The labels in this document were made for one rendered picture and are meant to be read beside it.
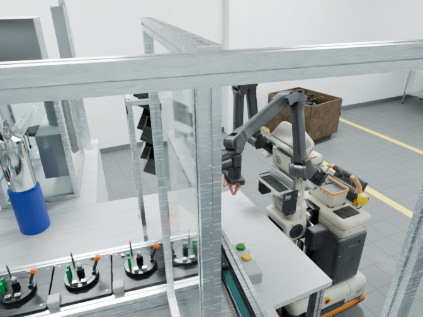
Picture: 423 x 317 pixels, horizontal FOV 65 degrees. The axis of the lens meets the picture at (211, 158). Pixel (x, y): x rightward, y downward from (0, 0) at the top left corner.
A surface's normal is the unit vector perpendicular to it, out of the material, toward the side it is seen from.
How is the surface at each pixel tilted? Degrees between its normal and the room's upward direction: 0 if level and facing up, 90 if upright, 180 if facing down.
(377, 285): 0
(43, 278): 0
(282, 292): 0
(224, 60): 90
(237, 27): 90
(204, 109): 90
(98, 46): 90
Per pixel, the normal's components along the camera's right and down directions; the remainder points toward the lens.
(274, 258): -0.01, -0.90
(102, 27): 0.42, 0.40
